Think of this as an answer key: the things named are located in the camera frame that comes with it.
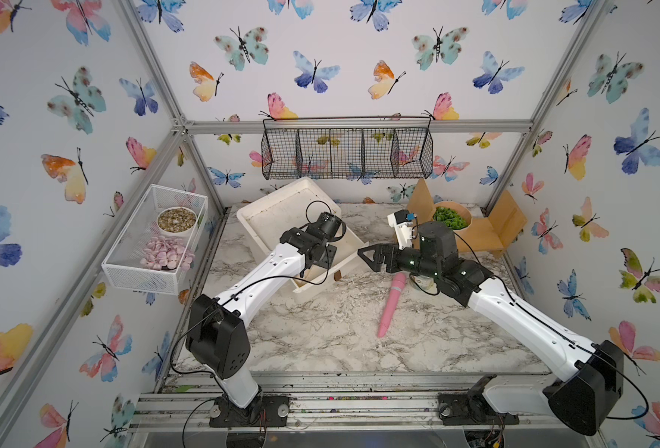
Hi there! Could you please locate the peach pot green plant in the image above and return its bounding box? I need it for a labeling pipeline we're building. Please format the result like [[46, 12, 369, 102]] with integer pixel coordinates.
[[432, 201, 473, 231]]

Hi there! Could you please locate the pink toy microphone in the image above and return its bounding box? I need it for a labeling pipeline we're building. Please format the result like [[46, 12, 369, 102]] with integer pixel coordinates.
[[378, 272, 407, 338]]

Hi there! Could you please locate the wooden shelf stand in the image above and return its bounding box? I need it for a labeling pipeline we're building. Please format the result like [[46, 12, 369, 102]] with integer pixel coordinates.
[[407, 179, 528, 259]]

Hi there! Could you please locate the white plastic drawer cabinet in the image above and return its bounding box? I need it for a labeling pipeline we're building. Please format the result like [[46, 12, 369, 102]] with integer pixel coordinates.
[[235, 176, 367, 295]]

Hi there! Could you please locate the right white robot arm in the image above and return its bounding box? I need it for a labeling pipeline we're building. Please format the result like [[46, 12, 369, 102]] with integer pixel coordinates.
[[358, 222, 624, 436]]

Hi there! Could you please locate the pink flower petals pile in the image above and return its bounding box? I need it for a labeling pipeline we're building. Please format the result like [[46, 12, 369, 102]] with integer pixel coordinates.
[[140, 236, 195, 271]]

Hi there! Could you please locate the white mesh wall basket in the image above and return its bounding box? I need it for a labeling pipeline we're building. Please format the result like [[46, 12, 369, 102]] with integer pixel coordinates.
[[102, 185, 208, 295]]

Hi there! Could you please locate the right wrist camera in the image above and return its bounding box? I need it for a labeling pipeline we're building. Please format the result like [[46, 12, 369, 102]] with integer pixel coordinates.
[[388, 209, 419, 249]]

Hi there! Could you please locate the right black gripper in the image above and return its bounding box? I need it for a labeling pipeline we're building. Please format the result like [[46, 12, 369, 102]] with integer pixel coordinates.
[[359, 241, 445, 285]]

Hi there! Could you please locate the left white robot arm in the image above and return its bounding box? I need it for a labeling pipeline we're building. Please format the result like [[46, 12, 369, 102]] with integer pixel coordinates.
[[184, 212, 347, 427]]

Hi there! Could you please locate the white bowl of seeds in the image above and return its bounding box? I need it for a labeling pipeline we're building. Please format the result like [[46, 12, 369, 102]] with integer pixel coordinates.
[[156, 206, 198, 237]]

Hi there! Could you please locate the black wire wall basket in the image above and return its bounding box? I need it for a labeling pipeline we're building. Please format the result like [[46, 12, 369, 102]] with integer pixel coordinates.
[[261, 116, 434, 185]]

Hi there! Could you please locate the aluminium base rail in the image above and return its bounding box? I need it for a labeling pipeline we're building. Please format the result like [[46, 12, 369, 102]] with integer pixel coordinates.
[[130, 371, 565, 436]]

